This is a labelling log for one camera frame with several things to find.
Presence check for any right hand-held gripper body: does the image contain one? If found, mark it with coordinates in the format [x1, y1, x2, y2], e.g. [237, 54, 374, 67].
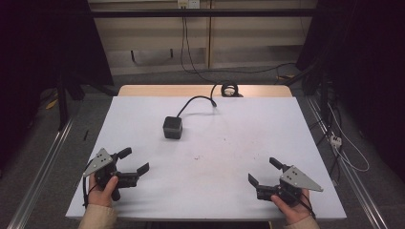
[255, 164, 325, 206]

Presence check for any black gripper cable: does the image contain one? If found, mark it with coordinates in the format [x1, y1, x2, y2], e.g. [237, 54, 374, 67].
[81, 159, 97, 209]
[295, 190, 317, 220]

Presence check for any black hanging cable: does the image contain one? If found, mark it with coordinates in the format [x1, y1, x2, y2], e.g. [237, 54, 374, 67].
[179, 15, 298, 84]

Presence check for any black horizontal frame bar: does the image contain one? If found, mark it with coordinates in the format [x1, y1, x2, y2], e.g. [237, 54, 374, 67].
[90, 8, 319, 19]

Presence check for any white wall socket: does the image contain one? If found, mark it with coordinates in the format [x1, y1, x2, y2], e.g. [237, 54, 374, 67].
[177, 0, 202, 10]

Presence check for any black metal stand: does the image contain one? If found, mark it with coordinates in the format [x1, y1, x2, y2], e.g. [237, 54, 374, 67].
[55, 71, 71, 132]

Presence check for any black cube power adapter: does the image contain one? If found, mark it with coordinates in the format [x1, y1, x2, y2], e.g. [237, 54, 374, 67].
[162, 115, 184, 140]

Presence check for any aluminium floor rail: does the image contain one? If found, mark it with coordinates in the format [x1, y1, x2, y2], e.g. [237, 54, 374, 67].
[305, 94, 390, 229]
[7, 116, 75, 229]

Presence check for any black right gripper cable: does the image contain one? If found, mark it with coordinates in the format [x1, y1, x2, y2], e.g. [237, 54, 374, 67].
[295, 190, 317, 220]

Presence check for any person's left hand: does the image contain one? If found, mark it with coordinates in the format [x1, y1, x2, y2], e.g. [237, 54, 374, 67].
[87, 174, 119, 209]

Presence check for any black adapter cable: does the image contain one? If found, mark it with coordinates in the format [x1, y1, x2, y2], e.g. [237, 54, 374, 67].
[176, 94, 219, 119]

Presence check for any black curtain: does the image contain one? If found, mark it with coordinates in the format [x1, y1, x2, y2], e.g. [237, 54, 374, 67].
[295, 0, 405, 182]
[0, 0, 115, 166]

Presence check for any person's right hand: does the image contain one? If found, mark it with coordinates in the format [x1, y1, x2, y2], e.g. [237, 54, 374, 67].
[270, 189, 315, 225]

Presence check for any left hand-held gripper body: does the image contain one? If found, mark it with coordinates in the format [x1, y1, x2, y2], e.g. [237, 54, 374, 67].
[83, 147, 141, 202]

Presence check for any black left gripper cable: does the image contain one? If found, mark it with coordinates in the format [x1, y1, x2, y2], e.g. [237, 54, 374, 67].
[81, 159, 97, 209]

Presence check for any black tape roll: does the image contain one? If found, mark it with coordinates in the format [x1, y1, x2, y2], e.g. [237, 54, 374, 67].
[220, 81, 244, 98]

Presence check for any white floor cable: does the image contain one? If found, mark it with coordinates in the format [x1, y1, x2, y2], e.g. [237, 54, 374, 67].
[327, 102, 371, 174]

